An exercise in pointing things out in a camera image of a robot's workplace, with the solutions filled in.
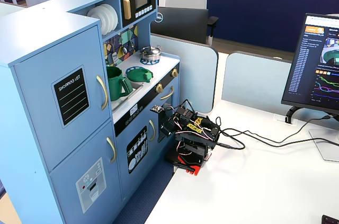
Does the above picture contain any red table clamp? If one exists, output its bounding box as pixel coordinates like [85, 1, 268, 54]
[177, 155, 203, 177]

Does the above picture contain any black looped power cable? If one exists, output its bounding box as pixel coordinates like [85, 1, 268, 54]
[216, 134, 339, 151]

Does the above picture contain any black dell monitor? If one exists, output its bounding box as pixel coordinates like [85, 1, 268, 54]
[150, 6, 210, 45]

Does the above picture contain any silver toy sink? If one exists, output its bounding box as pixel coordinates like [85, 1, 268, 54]
[111, 82, 145, 114]

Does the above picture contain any white desk cable grommet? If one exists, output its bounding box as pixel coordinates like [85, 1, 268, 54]
[273, 113, 298, 127]

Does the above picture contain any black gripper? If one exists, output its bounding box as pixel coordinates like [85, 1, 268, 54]
[159, 106, 186, 143]

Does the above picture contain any blue stove burner ring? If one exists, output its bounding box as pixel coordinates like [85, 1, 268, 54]
[125, 66, 147, 74]

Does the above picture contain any green pitcher recipient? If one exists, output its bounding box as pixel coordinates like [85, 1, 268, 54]
[106, 66, 134, 102]

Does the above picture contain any white toy plate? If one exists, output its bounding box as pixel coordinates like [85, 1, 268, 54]
[104, 4, 115, 32]
[87, 6, 106, 36]
[97, 5, 111, 34]
[109, 3, 119, 30]

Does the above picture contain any computer monitor showing graphs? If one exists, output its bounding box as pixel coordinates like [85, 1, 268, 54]
[281, 13, 339, 117]

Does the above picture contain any gold fridge door handle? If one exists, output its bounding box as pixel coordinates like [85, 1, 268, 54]
[95, 75, 109, 111]

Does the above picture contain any dark keyboard corner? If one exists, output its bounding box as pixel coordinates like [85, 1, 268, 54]
[321, 214, 339, 224]

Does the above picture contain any small steel pot with lid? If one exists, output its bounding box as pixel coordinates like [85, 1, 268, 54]
[139, 44, 163, 61]

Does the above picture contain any light blue desk divider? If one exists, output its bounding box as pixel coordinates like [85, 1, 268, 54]
[221, 51, 293, 109]
[150, 34, 219, 114]

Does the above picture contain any monitor stand with silver base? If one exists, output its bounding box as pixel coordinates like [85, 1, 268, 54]
[285, 105, 339, 162]

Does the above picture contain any gold oven door handle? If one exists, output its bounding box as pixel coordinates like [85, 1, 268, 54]
[159, 86, 175, 101]

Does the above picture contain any gold freezer door handle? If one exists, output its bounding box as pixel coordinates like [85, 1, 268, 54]
[106, 137, 118, 164]

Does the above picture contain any small camera circuit board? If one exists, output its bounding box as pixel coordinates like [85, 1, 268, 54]
[150, 104, 166, 115]

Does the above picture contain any gold microwave door handle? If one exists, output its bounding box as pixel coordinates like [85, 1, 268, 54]
[122, 0, 132, 21]

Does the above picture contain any blue toy kitchen unit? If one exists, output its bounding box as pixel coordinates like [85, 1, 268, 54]
[0, 0, 181, 224]

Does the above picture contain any gold dishwasher door handle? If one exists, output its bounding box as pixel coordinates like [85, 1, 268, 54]
[148, 119, 157, 142]

